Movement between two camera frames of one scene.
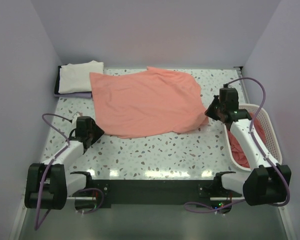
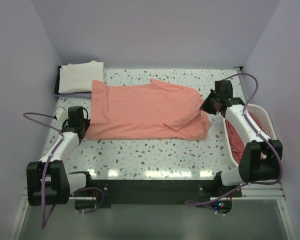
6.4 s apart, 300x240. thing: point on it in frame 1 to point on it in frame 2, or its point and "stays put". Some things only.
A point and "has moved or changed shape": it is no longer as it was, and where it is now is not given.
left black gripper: [98, 131] to [86, 123]
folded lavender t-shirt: [83, 95] stays put
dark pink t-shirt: [238, 153] stays put
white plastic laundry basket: [270, 135] stays put
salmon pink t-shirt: [146, 100] has moved or changed shape
